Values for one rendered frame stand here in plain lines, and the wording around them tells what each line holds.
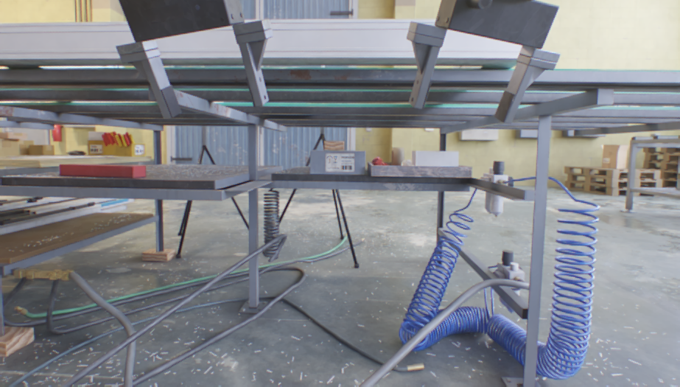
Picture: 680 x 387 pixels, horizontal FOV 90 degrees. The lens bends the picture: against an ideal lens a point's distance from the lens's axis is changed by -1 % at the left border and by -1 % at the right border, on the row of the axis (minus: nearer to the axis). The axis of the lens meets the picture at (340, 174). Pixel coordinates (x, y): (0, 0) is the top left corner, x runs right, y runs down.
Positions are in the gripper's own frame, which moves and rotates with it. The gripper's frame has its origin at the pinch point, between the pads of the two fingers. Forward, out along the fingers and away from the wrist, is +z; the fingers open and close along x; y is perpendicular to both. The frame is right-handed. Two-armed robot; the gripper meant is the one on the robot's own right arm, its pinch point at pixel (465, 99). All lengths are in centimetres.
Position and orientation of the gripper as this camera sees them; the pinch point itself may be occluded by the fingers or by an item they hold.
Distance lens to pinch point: 51.4
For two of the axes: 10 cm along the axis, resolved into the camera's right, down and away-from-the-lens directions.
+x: 9.8, 1.2, 1.8
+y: 1.1, 4.7, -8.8
